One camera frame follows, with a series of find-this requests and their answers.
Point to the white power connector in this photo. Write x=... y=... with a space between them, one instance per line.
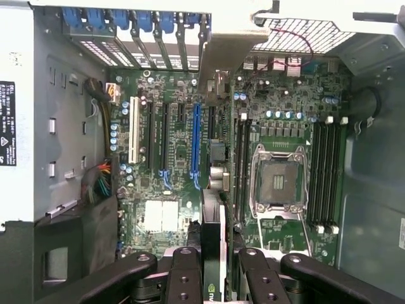
x=113 y=92

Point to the silver finned port block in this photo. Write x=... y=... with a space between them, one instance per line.
x=286 y=66

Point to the silver chipset heatsink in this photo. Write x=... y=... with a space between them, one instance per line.
x=161 y=215

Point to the dark grey PC case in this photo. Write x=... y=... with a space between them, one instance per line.
x=373 y=190

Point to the long black expansion slot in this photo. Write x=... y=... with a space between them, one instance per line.
x=149 y=136
x=212 y=123
x=164 y=136

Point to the silver USB port block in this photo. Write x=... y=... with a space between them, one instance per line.
x=256 y=63

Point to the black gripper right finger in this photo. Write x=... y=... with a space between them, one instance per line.
x=262 y=278

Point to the white PCI slot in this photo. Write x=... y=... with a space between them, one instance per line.
x=134 y=130

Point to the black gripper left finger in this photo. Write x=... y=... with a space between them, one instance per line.
x=185 y=278

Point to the CPU socket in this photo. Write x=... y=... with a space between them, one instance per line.
x=278 y=180

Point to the blue expansion slot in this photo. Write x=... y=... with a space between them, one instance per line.
x=196 y=139

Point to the green motherboard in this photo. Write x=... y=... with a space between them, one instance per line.
x=180 y=149

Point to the short black expansion slot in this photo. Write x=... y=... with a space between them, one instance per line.
x=181 y=113

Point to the black plastic shroud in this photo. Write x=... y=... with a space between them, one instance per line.
x=95 y=240

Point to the blue slot latch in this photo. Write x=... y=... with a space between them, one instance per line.
x=72 y=19
x=166 y=22
x=119 y=19
x=144 y=21
x=192 y=19
x=95 y=20

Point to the black RAM slot bank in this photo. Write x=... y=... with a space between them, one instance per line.
x=245 y=164
x=326 y=174

